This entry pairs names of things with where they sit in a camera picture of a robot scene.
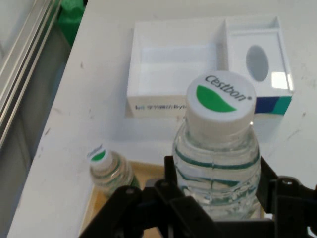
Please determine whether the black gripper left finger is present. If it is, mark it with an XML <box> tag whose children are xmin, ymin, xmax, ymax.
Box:
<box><xmin>79</xmin><ymin>155</ymin><xmax>218</xmax><ymax>238</ymax></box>

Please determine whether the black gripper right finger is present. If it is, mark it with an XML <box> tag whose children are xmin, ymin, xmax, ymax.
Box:
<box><xmin>255</xmin><ymin>157</ymin><xmax>317</xmax><ymax>238</ymax></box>

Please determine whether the clear water bottle green label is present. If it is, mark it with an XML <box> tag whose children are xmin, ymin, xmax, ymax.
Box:
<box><xmin>171</xmin><ymin>70</ymin><xmax>262</xmax><ymax>222</ymax></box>
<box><xmin>86</xmin><ymin>141</ymin><xmax>141</xmax><ymax>199</ymax></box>

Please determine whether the bamboo tray with white rim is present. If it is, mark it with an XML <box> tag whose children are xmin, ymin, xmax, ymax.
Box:
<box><xmin>78</xmin><ymin>160</ymin><xmax>273</xmax><ymax>237</ymax></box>

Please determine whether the white ByteDance cardboard box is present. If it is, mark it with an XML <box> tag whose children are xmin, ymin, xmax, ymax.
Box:
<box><xmin>125</xmin><ymin>15</ymin><xmax>295</xmax><ymax>120</ymax></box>

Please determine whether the green foam block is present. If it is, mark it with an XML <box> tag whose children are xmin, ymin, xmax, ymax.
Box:
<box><xmin>57</xmin><ymin>0</ymin><xmax>86</xmax><ymax>47</ymax></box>

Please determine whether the aluminium wall rail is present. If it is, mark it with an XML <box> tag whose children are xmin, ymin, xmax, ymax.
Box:
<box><xmin>0</xmin><ymin>0</ymin><xmax>63</xmax><ymax>151</ymax></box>

